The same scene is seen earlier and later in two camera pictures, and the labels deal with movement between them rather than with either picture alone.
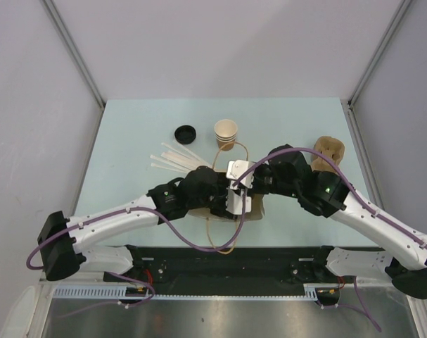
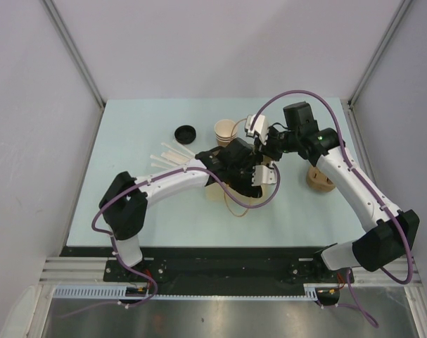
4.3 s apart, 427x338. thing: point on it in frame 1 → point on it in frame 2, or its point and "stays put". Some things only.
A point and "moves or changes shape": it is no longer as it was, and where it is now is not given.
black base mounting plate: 210,266 stays put
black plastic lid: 185,134 stays put
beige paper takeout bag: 257,207 moves or changes shape
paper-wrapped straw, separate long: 183,153 stays put
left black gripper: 220,209 → 248,162
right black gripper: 257,170 → 266,149
